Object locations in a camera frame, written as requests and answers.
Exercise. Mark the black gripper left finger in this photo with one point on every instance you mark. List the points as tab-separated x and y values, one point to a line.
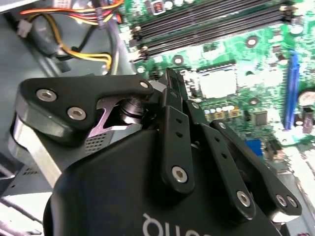
59	88

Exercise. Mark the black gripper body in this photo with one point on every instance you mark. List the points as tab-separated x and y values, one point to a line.
110	191

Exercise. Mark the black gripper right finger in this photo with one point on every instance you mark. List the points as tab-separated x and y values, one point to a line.
230	177

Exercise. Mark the silver CPU plate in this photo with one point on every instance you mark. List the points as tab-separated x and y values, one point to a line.
217	83

